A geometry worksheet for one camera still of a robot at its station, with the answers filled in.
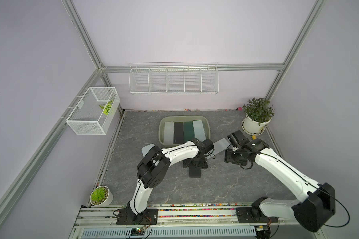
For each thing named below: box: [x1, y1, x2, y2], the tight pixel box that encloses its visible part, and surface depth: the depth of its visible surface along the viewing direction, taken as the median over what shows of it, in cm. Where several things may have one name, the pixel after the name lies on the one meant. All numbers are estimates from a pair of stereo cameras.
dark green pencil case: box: [183, 121, 196, 143], surface depth 108 cm
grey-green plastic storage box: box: [158, 115, 211, 148], surface depth 107 cm
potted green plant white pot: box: [241, 97, 276, 136], surface depth 98 cm
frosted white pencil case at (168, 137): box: [163, 121, 175, 145], surface depth 107 cm
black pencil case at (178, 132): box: [173, 121, 184, 144], surface depth 107 cm
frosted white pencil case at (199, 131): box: [192, 119, 207, 142], surface depth 107 cm
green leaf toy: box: [98, 100, 114, 116], surface depth 83 cm
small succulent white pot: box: [89, 185, 114, 207], surface depth 74 cm
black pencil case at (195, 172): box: [188, 167, 201, 179], surface depth 88 cm
